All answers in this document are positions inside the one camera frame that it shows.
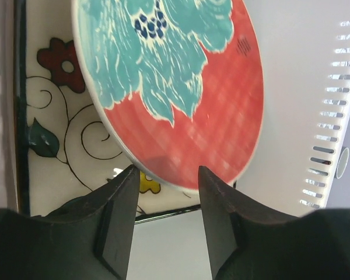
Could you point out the grey mug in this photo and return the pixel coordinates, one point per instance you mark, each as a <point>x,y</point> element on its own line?
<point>342,162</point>

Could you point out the square floral ceramic plate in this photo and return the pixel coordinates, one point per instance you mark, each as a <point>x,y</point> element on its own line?
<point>63,150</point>

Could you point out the red plate teal flower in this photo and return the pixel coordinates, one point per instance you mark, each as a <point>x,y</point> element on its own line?
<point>177,84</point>

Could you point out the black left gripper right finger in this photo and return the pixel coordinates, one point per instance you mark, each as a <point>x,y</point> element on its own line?
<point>248,240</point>

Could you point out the white plastic bin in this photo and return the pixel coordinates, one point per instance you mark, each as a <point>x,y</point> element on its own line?
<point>305,51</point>

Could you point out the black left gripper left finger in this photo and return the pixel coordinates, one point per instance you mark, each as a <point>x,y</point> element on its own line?
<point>89,237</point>

